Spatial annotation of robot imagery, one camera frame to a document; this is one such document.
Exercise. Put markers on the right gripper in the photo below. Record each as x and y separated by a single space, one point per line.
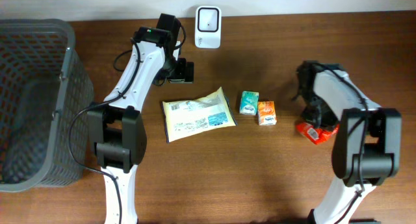
309 118

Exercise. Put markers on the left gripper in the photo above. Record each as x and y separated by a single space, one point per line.
184 73

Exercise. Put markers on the red snack bag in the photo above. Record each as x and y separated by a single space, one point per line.
316 136

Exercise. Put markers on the orange tissue pack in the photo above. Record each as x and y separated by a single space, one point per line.
266 113

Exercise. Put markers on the yellow wet wipes pack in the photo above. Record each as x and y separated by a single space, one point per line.
189 117

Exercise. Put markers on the green tissue pack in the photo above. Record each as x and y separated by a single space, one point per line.
249 103

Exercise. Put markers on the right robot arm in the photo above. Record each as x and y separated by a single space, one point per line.
366 149

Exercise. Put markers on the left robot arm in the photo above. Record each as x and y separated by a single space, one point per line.
115 126

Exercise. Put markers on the white barcode scanner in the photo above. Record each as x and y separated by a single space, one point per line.
208 26

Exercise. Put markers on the grey plastic mesh basket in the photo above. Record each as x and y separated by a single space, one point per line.
43 87

